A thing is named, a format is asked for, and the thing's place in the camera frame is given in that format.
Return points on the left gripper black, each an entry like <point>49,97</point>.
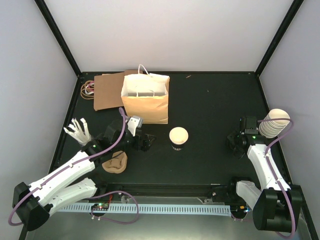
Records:
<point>146,145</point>

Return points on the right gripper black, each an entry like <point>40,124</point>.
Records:
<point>230,139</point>

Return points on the yellow paper takeout bag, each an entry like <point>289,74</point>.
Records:
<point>146,95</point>

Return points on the cardboard cup carrier stack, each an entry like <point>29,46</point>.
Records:
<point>117,164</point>

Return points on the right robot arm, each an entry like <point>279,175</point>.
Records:
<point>275,205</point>

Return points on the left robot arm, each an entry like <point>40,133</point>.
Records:
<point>34,203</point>

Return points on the stack of paper cups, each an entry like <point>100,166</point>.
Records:
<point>273,124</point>

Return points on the brown flat paper bag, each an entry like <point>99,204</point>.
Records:
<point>104,90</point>

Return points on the cup of wrapped straws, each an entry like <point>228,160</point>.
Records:
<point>79,131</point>

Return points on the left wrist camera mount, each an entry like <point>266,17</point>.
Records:
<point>134,123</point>

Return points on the white slotted cable duct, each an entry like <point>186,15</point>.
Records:
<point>157,209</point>

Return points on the black frame post left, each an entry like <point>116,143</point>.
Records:
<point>48,17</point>

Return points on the black frame post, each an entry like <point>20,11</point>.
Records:
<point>287,20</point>
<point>48,17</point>

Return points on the black frame post right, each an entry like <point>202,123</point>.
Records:
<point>287,20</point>

